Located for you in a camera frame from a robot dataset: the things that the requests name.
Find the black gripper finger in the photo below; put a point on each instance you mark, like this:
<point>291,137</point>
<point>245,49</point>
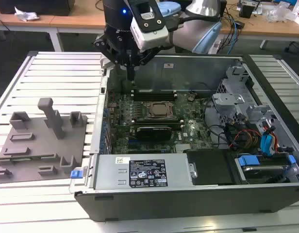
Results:
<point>101,43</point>
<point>147,57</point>

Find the green RAM stick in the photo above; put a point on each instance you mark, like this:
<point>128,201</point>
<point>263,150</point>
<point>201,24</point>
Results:
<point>145,90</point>
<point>30,159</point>

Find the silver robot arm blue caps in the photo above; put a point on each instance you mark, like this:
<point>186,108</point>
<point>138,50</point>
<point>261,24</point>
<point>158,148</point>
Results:
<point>188,36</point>

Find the black RAM slot bank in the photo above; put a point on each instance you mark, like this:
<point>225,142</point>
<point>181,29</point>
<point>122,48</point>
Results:
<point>156,123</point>
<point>154,97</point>

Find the white sticker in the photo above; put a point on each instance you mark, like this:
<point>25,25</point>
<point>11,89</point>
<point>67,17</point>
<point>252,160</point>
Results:
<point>168,65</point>

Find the silver CPU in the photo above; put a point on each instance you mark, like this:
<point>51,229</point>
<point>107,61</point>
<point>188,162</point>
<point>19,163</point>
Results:
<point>161,109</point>

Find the silver coin battery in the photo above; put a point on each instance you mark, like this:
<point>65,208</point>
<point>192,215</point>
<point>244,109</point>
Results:
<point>191,97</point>

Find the white power strip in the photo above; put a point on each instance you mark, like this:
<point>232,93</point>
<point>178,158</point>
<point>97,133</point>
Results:
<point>214,47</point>

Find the large black box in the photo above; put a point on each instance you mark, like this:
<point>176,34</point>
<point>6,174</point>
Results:
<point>42,7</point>

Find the black graphics card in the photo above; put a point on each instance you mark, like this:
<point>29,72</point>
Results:
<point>154,133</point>

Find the green motherboard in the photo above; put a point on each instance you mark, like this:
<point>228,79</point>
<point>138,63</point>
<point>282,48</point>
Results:
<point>193,121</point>

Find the crumpled white paper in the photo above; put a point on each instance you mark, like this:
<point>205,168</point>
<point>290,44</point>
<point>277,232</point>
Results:
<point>25,15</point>

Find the tall black box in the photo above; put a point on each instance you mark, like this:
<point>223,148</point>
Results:
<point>222,8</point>

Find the silver metal drive cage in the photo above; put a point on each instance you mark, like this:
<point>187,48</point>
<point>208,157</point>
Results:
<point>227,99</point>

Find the silver finned heatsink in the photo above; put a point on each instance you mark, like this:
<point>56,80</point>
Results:
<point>183,148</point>

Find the black power adapter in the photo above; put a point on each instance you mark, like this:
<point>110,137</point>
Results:
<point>239,24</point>

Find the small black device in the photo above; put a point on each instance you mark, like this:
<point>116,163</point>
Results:
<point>246,11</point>

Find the grey parts rack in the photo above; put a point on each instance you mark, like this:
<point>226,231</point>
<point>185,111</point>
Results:
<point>50,145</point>

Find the grey power supply black label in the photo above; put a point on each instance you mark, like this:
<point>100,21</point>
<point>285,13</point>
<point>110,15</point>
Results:
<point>108,170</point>

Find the black plastic shroud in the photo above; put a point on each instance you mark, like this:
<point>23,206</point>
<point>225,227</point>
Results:
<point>210,167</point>

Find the blue plastic case latch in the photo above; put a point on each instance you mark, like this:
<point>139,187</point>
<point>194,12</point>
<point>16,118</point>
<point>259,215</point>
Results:
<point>76,174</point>

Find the clear plastic bags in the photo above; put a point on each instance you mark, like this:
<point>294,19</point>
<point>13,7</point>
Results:
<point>280,12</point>

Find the black open PC case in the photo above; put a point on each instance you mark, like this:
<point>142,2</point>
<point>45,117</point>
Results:
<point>188,204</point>

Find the white red carton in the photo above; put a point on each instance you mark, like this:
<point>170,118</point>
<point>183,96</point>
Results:
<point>298,7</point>

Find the hard disk blue carrier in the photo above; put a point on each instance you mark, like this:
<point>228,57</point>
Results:
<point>261,170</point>

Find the wooden desk white frame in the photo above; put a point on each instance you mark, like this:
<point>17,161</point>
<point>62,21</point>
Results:
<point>79,19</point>
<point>273,26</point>

